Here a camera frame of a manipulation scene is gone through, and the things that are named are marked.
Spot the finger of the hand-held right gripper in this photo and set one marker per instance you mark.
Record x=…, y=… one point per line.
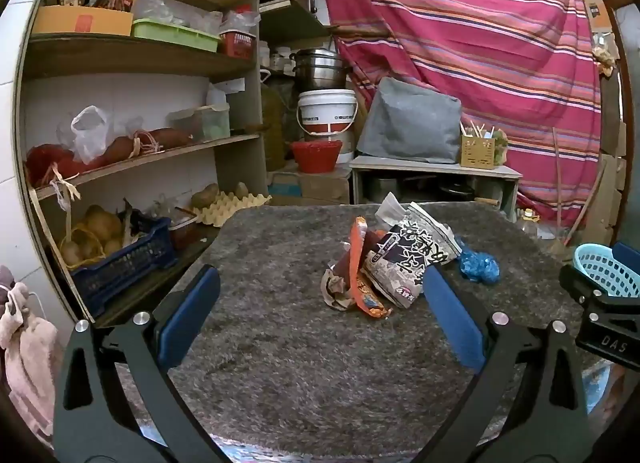
x=575, y=283
x=627, y=257

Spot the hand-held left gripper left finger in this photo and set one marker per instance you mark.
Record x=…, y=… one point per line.
x=192, y=303

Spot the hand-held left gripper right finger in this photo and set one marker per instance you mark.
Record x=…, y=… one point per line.
x=450, y=313

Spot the light blue plastic basket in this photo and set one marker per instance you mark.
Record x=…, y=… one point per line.
x=600, y=268

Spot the blue plastic cover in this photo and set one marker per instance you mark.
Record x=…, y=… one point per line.
x=479, y=265

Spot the black and white noodle packet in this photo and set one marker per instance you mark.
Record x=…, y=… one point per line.
x=400, y=258

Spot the orange snack packet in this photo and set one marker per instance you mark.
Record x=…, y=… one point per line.
x=357, y=263

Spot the brown wrapper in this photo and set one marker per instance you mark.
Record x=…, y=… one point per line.
x=336, y=288

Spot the wooden stick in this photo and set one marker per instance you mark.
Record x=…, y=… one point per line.
x=587, y=208

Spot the brown wrapped bowl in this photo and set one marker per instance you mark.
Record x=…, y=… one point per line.
x=184, y=233

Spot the clear oil bottle yellow label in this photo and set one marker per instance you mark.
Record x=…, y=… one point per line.
x=528, y=224

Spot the dark blue plastic crate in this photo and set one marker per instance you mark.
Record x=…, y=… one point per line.
x=125, y=268

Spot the egg carton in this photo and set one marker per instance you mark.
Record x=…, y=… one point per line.
x=235, y=208

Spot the grey shaggy rug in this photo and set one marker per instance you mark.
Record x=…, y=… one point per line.
x=290, y=343

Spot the large loose potato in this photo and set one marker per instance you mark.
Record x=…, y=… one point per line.
x=205, y=195

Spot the bag of potatoes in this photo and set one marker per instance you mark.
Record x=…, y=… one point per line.
x=97, y=228

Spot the small loose potato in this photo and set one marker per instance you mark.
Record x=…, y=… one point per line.
x=242, y=190

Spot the low wooden cabinet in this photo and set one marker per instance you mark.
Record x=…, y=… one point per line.
x=430, y=169

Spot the green leafy vegetables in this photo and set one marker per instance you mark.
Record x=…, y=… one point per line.
x=501, y=148

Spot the yellow chopstick holder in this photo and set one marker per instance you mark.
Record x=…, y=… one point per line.
x=477, y=153

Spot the long sweet potato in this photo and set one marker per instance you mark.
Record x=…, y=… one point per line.
x=167, y=138

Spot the pink towel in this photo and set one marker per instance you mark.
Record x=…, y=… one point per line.
x=32, y=358

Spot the short sweet potato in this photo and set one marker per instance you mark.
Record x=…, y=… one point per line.
x=117, y=148

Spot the brown cardboard box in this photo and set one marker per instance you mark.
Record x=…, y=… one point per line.
x=325, y=188

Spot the bundle of chopsticks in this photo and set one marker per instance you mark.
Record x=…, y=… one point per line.
x=477, y=130

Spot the clear plastic container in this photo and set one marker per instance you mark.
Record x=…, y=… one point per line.
x=200, y=122

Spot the red basin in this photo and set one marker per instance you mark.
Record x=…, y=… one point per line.
x=316, y=157

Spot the white plastic bag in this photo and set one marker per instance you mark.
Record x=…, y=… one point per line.
x=92, y=135

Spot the red mesh bag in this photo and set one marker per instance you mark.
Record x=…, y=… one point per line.
x=47, y=163

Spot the large yellow oil jug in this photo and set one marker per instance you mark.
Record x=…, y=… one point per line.
x=272, y=118

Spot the white plastic bucket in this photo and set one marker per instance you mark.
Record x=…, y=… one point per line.
x=327, y=110

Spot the wooden shelf unit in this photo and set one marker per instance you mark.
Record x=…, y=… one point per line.
x=125, y=55

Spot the white jars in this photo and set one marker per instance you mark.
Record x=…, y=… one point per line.
x=277, y=60

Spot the small red basket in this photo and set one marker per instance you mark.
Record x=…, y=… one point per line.
x=237, y=44

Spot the steel pot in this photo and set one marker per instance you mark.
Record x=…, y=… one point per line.
x=320, y=70

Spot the green plastic tray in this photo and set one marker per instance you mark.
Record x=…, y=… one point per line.
x=172, y=35

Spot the red striped cloth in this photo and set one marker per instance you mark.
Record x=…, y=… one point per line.
x=450, y=33

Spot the clear plastic bags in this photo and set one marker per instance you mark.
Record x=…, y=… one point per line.
x=160, y=10

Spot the yellow cardboard box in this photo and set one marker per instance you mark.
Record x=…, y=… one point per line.
x=75, y=20

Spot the cardboard pieces on door frame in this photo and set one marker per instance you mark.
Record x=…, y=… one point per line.
x=612, y=143

